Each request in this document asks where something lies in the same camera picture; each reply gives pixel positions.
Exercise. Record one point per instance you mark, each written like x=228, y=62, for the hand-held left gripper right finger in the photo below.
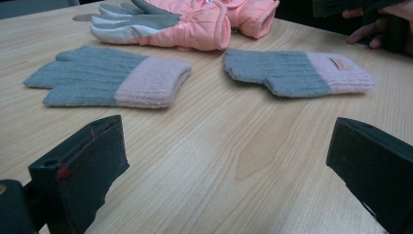
x=373, y=169

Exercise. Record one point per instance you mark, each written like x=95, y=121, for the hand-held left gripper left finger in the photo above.
x=81, y=169

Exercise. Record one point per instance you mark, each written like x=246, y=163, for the gray pink knit glove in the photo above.
x=285, y=71
x=97, y=74

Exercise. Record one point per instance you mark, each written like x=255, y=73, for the pink ski glove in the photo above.
x=256, y=19

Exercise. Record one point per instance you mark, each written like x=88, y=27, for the grey cloth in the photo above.
x=195, y=29

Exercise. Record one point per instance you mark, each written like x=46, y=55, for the round gray table grommet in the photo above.
x=82, y=17

